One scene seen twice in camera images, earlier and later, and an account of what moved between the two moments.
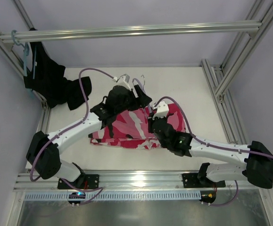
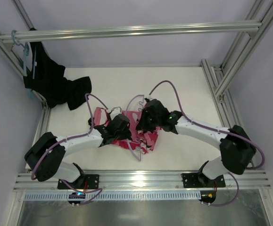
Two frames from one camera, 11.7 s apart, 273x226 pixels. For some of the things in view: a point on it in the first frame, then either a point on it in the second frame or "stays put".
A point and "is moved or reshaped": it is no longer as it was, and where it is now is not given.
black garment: x=52 y=83 stays put
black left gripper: x=140 y=97 -> x=126 y=133
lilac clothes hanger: x=142 y=84 -> x=142 y=104
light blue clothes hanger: x=26 y=51 stays put
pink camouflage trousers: x=131 y=130 is moved or reshaped
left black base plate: x=85 y=181 stays put
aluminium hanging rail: x=7 y=38 stays put
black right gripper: x=153 y=123 -> x=142 y=123
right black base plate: x=192 y=181 stays put
